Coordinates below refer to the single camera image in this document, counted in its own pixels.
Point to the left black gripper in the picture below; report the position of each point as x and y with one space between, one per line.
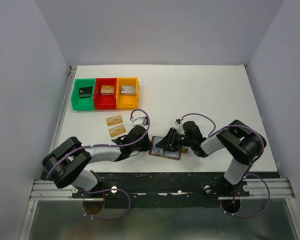
142 139

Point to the green plastic bin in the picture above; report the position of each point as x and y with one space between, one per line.
79 104

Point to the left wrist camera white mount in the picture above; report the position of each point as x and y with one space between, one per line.
139 121

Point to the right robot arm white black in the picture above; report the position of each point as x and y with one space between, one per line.
243 143

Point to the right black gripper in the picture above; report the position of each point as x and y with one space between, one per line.
171 139

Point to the brown leather card holder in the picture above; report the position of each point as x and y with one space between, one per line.
167 154

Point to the silver card in yellow bin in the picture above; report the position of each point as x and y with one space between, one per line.
128 90

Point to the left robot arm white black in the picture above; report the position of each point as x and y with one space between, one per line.
66 164

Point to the silver card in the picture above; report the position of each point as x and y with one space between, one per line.
128 90
157 150

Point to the red plastic bin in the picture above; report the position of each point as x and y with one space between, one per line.
105 101

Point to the yellow plastic bin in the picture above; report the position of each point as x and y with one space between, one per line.
125 101

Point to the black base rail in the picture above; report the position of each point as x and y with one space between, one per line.
161 190

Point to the black card in green bin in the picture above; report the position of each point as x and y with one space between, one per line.
85 92

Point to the left aluminium side rail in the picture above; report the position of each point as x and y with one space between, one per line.
63 108

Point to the gold card in red bin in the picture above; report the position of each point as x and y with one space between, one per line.
107 90

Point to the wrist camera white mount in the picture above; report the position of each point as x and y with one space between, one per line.
139 121
179 125

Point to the gold card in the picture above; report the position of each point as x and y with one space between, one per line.
114 120
107 90
117 130

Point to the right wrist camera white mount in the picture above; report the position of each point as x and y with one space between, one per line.
179 125

